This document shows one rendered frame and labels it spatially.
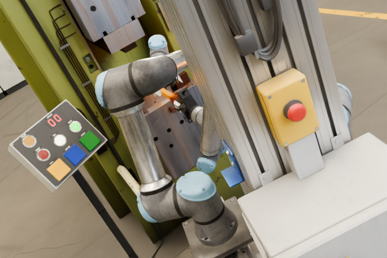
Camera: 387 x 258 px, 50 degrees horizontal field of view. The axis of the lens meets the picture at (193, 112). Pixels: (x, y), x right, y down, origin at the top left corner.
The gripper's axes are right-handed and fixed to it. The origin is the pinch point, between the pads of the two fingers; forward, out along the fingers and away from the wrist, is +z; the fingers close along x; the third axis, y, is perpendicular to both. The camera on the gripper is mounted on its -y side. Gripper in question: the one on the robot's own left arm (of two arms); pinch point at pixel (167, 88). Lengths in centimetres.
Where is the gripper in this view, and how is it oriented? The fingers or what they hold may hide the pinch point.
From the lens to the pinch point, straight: 200.9
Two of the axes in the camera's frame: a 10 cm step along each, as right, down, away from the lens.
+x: 8.1, -5.3, 2.6
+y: 5.8, 6.4, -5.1
